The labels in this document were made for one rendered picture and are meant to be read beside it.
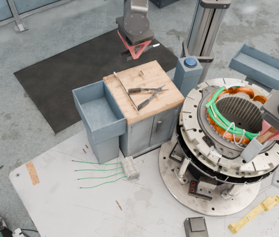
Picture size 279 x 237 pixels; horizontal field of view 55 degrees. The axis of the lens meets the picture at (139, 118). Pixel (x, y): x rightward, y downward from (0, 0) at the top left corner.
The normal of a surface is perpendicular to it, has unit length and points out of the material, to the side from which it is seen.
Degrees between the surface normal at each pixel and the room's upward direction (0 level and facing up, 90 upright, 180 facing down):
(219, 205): 0
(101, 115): 0
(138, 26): 91
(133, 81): 0
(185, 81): 90
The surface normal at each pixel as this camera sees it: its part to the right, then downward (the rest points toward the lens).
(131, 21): 0.01, 0.84
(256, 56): -0.58, 0.65
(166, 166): 0.05, -0.57
